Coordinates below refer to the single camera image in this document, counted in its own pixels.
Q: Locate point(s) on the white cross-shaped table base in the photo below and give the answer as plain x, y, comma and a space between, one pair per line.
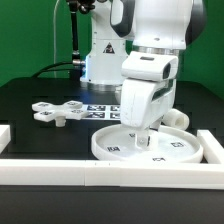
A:
46, 112

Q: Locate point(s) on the white round table top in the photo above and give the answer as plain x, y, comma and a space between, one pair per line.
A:
168, 144

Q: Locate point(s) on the white right fence piece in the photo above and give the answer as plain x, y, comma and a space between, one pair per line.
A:
213, 151

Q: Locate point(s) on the white fence piece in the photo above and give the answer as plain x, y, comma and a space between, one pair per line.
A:
5, 136
213, 151

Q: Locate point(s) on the white left fence piece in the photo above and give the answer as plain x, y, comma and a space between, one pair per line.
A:
5, 136

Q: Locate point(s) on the white front fence rail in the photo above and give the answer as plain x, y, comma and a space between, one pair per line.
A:
100, 173

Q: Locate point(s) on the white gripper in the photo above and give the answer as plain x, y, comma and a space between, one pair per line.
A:
143, 103

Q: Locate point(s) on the white fiducial marker sheet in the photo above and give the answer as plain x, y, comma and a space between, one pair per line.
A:
102, 112

